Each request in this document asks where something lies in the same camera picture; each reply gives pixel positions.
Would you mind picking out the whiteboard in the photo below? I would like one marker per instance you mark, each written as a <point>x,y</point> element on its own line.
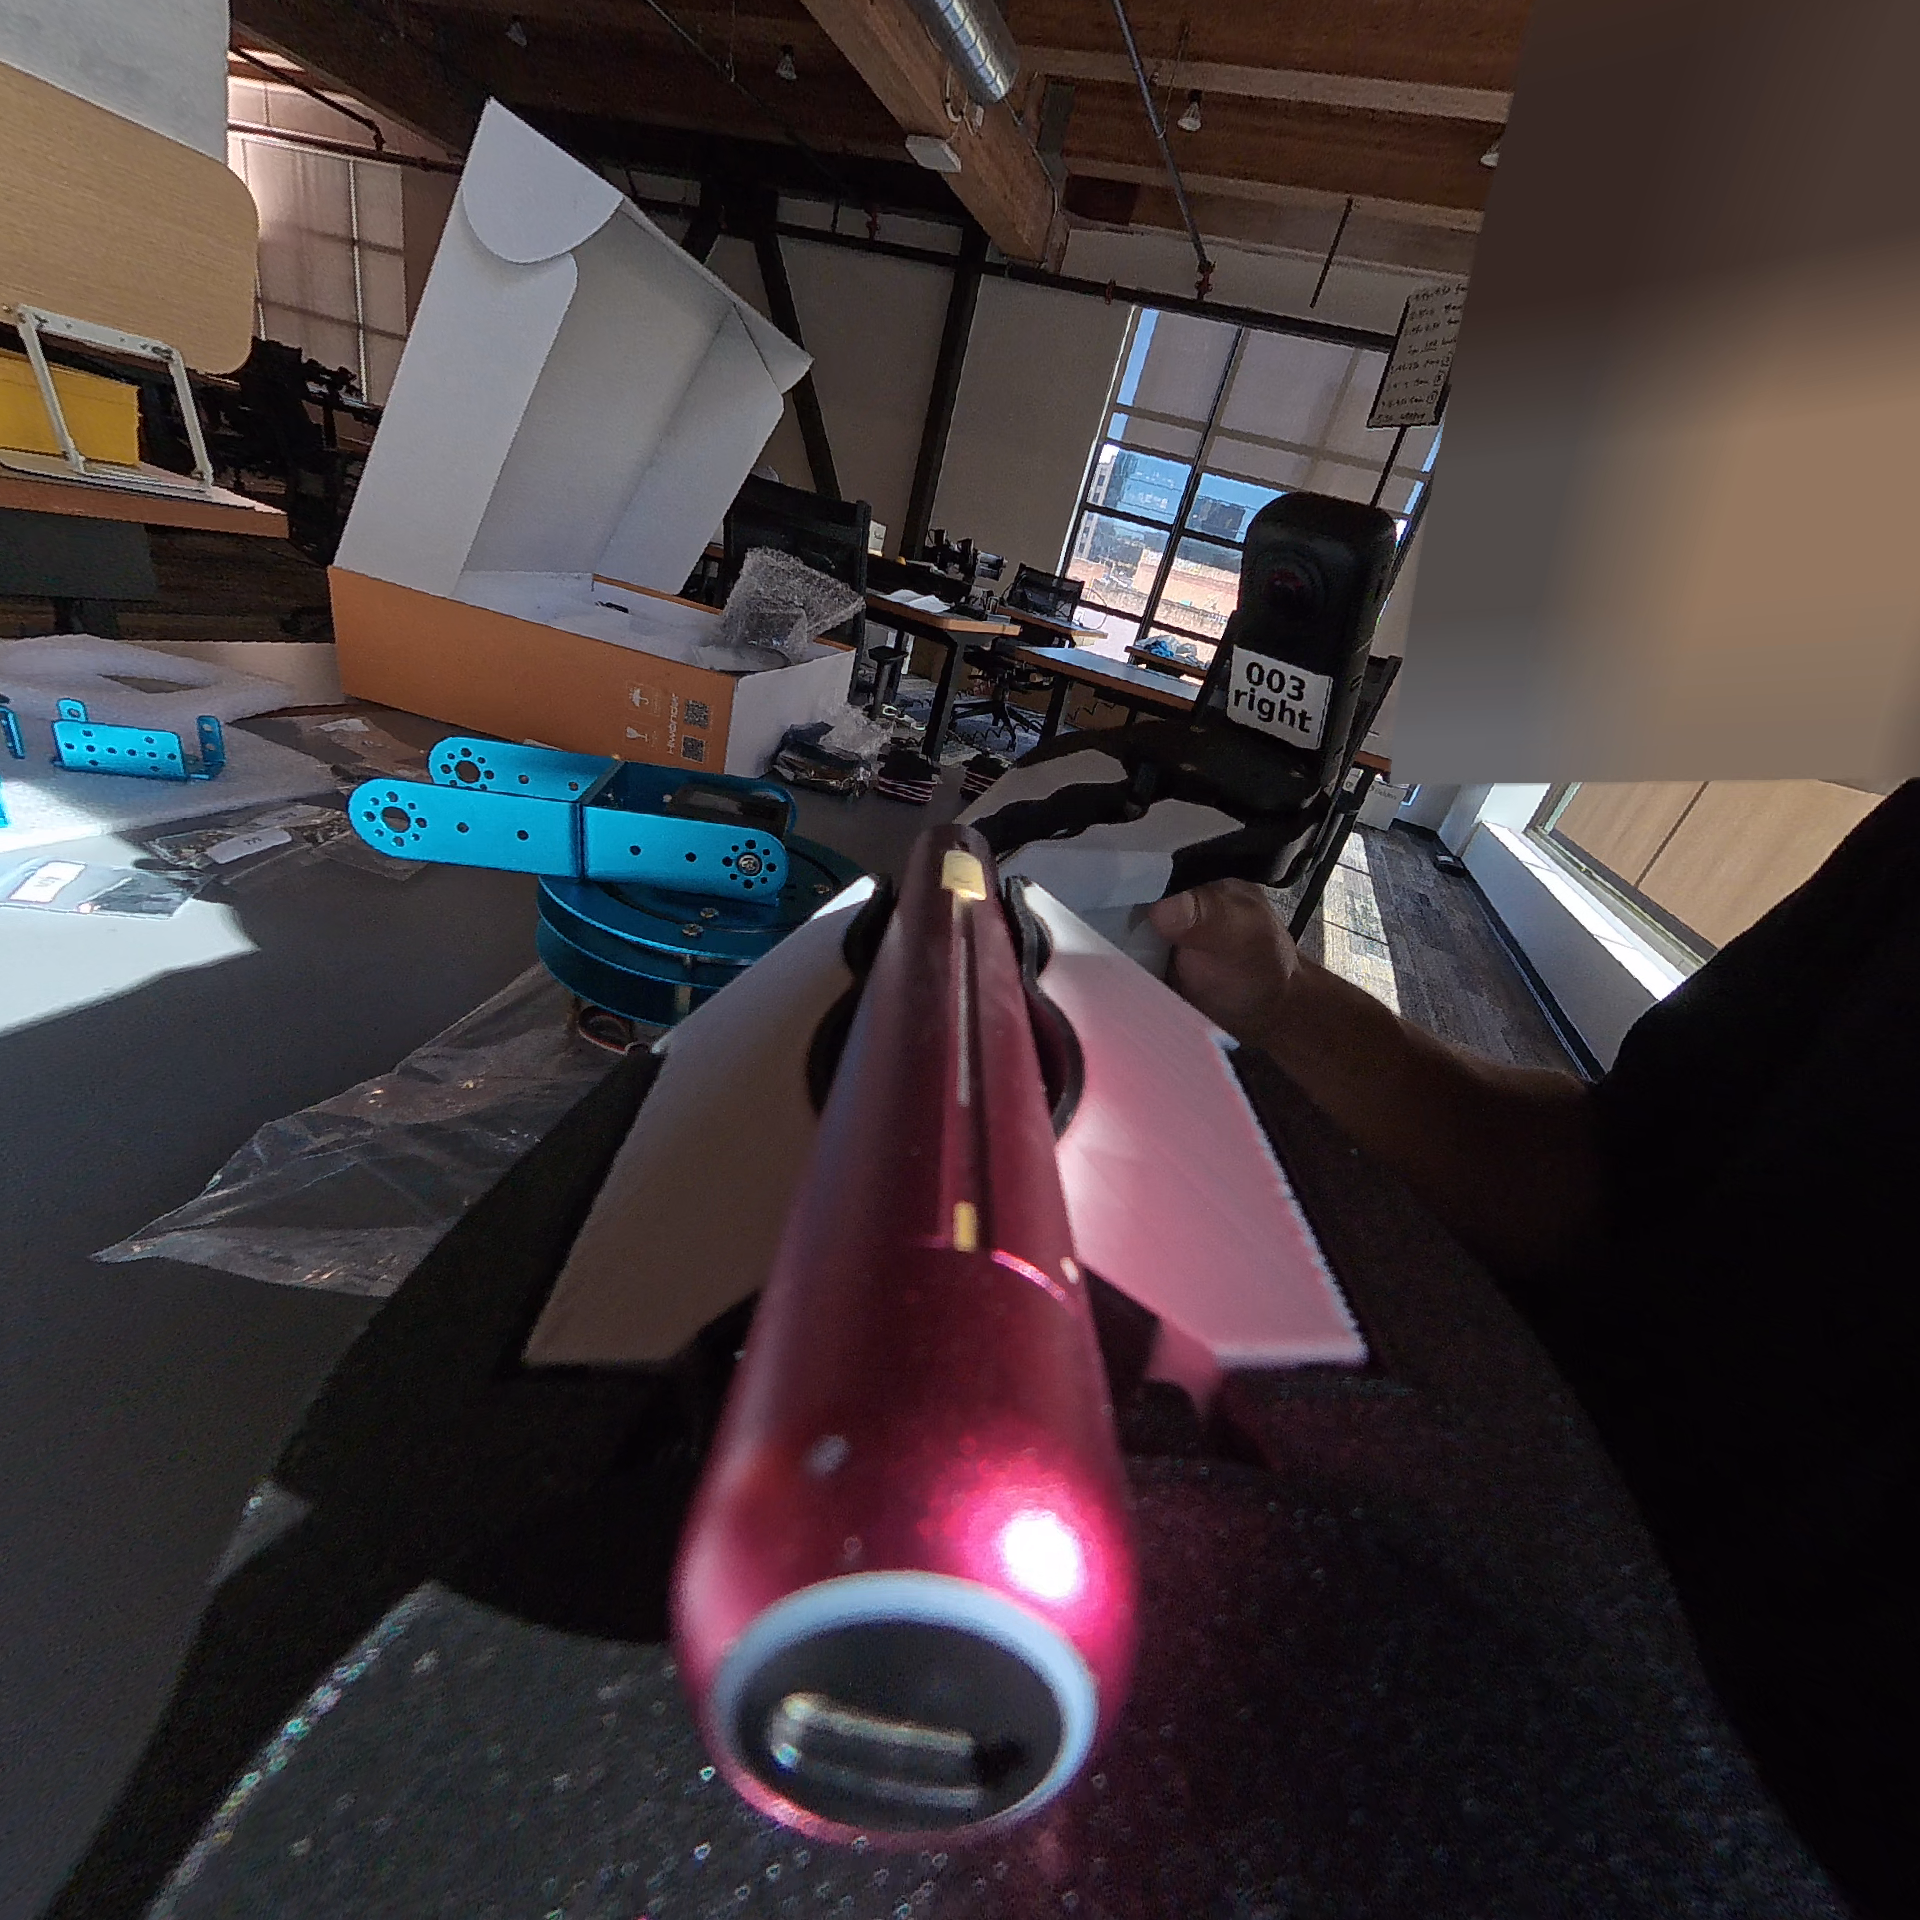
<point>1418,354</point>

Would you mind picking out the white ceiling device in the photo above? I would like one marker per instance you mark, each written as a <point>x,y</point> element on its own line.
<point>932,156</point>

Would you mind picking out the person's right forearm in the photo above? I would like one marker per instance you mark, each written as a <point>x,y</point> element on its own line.
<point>1425,1109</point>

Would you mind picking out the blue metal bracket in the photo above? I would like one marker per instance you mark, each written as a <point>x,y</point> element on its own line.
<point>9,730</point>
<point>134,749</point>

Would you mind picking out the blue toy robot arm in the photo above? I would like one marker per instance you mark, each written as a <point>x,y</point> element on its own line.
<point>661,841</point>

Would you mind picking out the bubble wrap bag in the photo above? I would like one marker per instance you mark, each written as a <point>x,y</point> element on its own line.
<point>764,610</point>

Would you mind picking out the background office desk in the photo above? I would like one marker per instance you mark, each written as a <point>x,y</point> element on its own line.
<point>931,617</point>

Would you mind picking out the white metal frame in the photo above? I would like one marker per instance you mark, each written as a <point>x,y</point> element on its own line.
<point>113,347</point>

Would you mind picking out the clear plastic bag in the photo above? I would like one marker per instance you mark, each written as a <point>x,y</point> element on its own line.
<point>376,1155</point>

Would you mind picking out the white foam sheet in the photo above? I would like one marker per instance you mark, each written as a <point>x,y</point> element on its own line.
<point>194,691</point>

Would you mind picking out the white and orange cardboard box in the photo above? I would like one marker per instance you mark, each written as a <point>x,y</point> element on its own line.
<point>509,661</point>

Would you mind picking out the red electric screwdriver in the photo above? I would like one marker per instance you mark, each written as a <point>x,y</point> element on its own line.
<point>931,1350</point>

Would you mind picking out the person's black shirt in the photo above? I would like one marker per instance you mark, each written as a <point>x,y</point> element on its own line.
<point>1756,1276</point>

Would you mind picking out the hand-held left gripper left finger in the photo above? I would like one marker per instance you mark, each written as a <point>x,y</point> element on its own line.
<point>704,1142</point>

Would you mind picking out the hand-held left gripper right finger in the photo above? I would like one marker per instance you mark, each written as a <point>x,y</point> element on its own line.
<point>1201,1171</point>

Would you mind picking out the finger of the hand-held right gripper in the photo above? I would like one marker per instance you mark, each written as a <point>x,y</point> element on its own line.
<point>1118,886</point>
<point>1035,788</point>

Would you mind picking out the metal ventilation duct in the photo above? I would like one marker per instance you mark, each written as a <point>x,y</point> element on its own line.
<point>968,44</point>

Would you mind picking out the yellow box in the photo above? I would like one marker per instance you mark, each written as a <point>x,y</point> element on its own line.
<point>29,413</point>

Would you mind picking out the person's right hand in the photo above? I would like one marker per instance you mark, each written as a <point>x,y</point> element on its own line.
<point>1230,961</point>

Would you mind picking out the dark desk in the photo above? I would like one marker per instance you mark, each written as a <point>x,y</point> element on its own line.
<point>180,1426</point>

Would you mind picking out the wooden workbench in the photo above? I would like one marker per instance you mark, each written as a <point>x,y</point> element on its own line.
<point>134,509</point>

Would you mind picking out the light wooden tabletop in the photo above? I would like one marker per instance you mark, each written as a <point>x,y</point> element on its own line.
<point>120,225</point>

